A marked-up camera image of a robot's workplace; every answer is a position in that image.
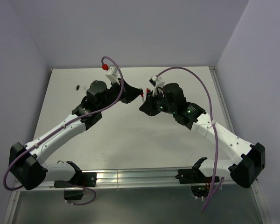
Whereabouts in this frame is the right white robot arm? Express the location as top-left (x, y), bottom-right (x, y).
top-left (139, 83), bottom-right (266, 188)

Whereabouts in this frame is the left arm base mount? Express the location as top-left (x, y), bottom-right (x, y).
top-left (53, 172), bottom-right (97, 206)

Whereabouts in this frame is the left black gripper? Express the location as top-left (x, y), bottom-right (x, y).
top-left (99, 80), bottom-right (144, 113)

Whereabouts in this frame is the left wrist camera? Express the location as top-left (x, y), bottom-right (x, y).
top-left (101, 63), bottom-right (120, 84)

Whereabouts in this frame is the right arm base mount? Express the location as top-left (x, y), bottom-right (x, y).
top-left (175, 168), bottom-right (212, 197)

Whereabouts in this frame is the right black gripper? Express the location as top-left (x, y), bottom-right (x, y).
top-left (140, 88), bottom-right (177, 115)

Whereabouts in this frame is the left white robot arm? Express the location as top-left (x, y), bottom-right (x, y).
top-left (9, 80), bottom-right (143, 190)

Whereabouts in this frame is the aluminium front rail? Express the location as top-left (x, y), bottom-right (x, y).
top-left (13, 166), bottom-right (259, 190)

